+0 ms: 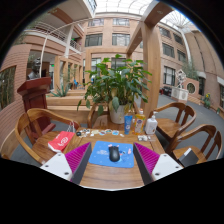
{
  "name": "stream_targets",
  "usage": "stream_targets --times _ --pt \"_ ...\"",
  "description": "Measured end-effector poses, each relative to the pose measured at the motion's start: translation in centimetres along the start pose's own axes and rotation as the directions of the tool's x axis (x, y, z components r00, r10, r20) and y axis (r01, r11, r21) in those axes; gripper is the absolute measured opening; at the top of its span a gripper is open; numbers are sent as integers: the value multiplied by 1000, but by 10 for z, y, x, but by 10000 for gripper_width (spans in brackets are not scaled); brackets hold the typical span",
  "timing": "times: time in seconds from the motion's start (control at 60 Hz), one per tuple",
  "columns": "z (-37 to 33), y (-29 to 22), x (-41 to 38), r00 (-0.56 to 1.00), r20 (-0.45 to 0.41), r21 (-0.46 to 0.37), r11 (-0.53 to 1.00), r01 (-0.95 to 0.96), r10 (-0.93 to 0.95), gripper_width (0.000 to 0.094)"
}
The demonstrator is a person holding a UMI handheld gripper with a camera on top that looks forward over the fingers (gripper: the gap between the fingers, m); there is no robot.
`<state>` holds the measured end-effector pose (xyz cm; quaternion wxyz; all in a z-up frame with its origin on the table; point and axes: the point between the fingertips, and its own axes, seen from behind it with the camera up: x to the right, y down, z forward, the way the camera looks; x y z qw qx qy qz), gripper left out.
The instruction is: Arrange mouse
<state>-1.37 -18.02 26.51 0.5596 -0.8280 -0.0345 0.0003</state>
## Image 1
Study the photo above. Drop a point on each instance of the red bag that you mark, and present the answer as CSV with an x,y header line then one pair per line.
x,y
61,141

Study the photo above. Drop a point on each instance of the blue printed sticker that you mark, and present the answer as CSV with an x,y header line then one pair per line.
x,y
115,132

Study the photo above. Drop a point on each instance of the dark red wooden podium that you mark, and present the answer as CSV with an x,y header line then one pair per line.
x,y
35,96

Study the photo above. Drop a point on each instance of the wooden pergola post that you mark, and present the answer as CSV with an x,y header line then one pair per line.
x,y
151,66

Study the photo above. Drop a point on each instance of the black computer mouse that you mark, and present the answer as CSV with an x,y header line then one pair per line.
x,y
114,154

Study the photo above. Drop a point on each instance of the red and blue sticker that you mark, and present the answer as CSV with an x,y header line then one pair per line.
x,y
102,132

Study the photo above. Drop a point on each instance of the white sculpture on pedestal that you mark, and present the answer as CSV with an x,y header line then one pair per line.
x,y
181,83

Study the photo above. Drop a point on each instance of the blue squeeze tube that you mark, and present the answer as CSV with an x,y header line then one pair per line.
x,y
128,125

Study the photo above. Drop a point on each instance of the blue cartoon mouse pad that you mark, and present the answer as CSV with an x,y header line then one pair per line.
x,y
100,156

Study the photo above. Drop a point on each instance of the black notebook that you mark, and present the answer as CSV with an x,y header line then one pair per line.
x,y
188,158

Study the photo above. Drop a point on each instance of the black key bunch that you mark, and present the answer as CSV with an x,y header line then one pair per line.
x,y
79,133

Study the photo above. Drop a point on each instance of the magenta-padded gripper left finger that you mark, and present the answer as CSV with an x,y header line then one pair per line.
x,y
77,158

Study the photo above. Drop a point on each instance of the dark bust statue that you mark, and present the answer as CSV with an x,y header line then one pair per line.
x,y
34,70

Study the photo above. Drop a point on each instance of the white pump bottle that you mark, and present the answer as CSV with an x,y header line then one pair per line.
x,y
151,126

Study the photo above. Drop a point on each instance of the small clear wrapped packet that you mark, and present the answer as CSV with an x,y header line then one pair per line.
x,y
143,137

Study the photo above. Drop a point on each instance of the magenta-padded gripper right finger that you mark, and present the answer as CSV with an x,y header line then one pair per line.
x,y
148,158

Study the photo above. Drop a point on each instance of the wooden armchair with notebook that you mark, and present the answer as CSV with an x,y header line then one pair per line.
x,y
196,130

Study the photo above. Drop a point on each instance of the yellow flowering plant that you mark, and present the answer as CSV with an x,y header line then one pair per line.
x,y
207,100

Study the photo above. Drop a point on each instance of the green potted plant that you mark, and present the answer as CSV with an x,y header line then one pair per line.
x,y
116,83

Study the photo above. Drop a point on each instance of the small white sticker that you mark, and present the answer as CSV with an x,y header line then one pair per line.
x,y
121,135

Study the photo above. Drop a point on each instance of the yellow liquid bottle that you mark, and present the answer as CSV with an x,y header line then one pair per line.
x,y
139,124

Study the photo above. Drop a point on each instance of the pale printed sticker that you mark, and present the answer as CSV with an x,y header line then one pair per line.
x,y
94,132

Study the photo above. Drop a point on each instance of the oval orange sticker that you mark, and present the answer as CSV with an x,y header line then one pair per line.
x,y
109,131

